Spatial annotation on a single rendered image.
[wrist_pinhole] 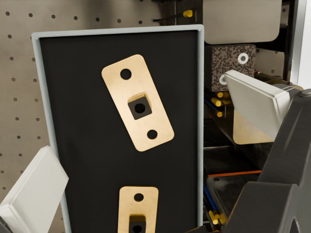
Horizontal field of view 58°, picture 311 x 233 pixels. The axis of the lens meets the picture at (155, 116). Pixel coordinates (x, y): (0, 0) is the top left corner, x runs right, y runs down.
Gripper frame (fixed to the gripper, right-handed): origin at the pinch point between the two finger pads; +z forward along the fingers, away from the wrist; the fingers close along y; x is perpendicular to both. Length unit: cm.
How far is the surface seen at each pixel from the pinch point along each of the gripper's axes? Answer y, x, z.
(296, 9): 24.5, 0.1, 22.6
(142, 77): 1.1, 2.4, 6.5
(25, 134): -33, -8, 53
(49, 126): -7.9, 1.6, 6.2
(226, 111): 9.5, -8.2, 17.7
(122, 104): -1.4, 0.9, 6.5
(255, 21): 15.2, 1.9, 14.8
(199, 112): 4.7, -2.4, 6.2
